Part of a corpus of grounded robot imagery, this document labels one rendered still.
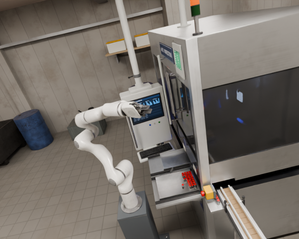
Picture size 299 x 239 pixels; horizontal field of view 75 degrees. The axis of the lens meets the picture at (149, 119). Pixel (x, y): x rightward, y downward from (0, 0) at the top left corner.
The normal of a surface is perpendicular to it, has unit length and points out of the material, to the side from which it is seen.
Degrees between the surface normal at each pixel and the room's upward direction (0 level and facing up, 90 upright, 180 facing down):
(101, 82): 90
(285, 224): 90
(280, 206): 90
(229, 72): 90
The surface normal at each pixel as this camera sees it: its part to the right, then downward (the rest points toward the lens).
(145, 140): 0.24, 0.39
